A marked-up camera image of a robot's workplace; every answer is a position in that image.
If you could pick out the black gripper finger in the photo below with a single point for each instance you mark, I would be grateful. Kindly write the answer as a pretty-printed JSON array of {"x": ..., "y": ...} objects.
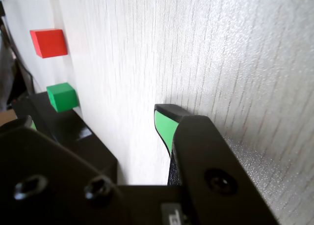
[
  {"x": 49, "y": 185},
  {"x": 208, "y": 161}
]

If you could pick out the green wooden cube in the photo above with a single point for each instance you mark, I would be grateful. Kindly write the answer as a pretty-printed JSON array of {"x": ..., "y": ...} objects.
[{"x": 62, "y": 97}]

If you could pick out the red wooden cube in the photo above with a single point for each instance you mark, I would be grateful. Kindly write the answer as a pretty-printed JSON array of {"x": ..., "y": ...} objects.
[{"x": 49, "y": 42}]

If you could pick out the black box container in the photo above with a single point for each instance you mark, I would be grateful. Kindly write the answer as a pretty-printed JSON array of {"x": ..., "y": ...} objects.
[{"x": 98, "y": 149}]

